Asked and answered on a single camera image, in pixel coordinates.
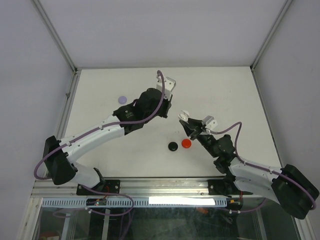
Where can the left aluminium frame post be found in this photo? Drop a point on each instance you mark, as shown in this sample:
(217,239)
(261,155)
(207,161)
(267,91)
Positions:
(38,6)

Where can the orange round charging case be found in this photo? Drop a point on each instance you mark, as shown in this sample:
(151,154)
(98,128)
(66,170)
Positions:
(186,143)

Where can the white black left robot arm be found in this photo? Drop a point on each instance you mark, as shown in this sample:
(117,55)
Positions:
(62,155)

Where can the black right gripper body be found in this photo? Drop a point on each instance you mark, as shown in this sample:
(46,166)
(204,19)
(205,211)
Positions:
(205,139)

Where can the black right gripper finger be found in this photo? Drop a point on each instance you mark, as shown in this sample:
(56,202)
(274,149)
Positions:
(193,123)
(189,128)

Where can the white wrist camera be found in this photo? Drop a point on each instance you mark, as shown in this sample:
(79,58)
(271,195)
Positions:
(209,123)
(169,85)

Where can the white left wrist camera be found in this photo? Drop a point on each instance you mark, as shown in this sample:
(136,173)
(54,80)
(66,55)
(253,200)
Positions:
(169,85)

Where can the white slotted cable duct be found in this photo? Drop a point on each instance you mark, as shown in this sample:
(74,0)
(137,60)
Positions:
(137,202)

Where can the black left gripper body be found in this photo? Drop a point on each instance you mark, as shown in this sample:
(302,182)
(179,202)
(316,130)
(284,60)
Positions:
(164,108)

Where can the white round charging case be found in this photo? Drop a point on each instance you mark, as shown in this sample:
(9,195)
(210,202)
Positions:
(184,116)

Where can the black round charging case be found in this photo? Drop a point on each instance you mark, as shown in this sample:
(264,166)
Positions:
(173,146)

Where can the lilac round charging case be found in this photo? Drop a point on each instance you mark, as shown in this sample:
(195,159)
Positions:
(122,100)

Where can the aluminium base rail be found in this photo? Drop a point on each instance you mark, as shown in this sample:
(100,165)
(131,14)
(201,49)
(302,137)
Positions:
(140,187)

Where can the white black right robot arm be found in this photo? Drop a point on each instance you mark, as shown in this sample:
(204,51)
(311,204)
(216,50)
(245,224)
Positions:
(286,186)

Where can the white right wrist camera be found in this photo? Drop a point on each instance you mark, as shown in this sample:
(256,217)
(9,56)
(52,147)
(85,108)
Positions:
(209,123)

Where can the aluminium corner frame post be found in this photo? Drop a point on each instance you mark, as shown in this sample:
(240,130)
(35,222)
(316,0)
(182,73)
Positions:
(275,25)

